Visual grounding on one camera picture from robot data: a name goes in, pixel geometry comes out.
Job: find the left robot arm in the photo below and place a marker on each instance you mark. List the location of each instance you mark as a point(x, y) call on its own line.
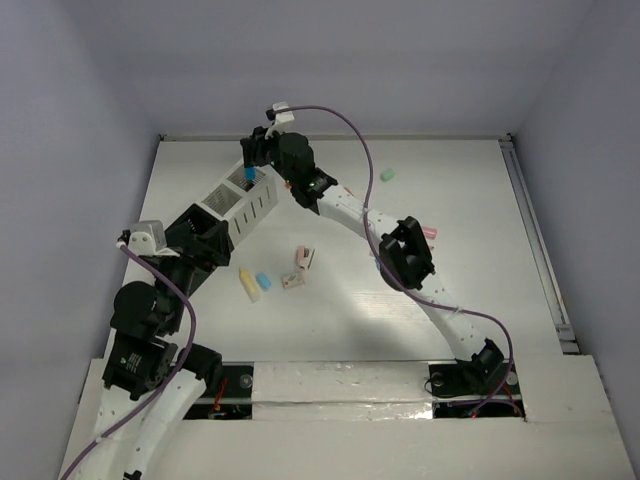
point(154, 371)

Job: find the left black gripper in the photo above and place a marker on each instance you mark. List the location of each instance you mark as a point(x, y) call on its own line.
point(201, 234)

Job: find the aluminium side rail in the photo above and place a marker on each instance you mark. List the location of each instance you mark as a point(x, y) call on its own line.
point(564, 330)

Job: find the pink mini stapler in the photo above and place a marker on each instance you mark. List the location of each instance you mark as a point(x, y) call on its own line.
point(304, 257)

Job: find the green highlighter cap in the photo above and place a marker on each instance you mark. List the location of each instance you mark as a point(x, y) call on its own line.
point(387, 175)

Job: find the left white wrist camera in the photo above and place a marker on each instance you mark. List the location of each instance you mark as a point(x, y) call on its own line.
point(145, 238)

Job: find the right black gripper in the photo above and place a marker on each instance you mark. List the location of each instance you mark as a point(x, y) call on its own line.
point(255, 145)

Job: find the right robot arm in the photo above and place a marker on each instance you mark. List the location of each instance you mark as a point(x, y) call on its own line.
point(398, 245)

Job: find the black slotted organizer box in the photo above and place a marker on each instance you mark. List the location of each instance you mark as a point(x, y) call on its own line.
point(200, 221)

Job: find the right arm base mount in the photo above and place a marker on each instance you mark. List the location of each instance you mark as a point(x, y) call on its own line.
point(453, 397)

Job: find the white slotted organizer box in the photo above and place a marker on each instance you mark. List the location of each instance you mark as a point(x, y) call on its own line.
point(242, 203)

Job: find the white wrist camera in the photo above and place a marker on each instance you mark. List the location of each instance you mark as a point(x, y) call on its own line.
point(281, 118)
point(145, 238)

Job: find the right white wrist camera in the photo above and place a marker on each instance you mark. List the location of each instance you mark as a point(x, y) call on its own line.
point(281, 118)

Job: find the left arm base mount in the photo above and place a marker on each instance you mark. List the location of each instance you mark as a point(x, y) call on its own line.
point(232, 400)

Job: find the blue highlighter cap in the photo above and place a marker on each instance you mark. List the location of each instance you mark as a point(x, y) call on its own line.
point(263, 281)

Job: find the yellow highlighter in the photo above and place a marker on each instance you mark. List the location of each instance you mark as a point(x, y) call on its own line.
point(250, 285)

